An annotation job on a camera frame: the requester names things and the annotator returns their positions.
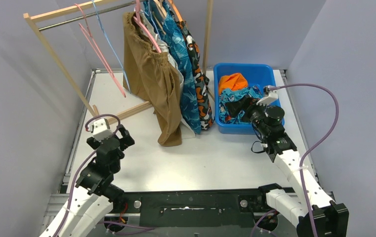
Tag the orange hanger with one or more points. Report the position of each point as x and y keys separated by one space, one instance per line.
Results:
x=176 y=11

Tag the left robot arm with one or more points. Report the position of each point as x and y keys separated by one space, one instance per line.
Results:
x=94 y=194

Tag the light blue shark print shorts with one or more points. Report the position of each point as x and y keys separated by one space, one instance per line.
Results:
x=228 y=96

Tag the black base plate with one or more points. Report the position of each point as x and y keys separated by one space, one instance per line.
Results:
x=201 y=208

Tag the orange camouflage shorts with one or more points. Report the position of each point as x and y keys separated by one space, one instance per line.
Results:
x=200 y=79

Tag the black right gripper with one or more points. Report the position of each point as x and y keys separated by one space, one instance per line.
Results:
x=247 y=103

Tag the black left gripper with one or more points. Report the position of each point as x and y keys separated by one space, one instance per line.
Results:
x=126 y=138

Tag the thick pink hanger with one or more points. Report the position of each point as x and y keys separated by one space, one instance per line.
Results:
x=140 y=23

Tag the white shorts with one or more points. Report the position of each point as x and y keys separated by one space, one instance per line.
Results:
x=186 y=130

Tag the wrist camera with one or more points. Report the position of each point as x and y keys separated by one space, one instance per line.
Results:
x=101 y=129
x=270 y=96

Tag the light blue hanger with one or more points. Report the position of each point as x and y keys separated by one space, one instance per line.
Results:
x=110 y=44

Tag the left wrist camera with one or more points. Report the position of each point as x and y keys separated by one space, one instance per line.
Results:
x=101 y=129

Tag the dark blue leaf print shorts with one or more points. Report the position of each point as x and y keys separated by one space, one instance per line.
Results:
x=172 y=36

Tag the wooden clothes rack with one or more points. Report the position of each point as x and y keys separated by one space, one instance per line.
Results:
x=32 y=20

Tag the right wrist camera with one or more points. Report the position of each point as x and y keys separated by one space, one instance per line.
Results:
x=270 y=96

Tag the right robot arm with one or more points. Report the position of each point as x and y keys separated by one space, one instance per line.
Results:
x=314 y=211

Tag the blue plastic bin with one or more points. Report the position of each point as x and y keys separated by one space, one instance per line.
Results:
x=259 y=75

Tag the khaki brown shorts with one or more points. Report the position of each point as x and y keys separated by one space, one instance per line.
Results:
x=151 y=77

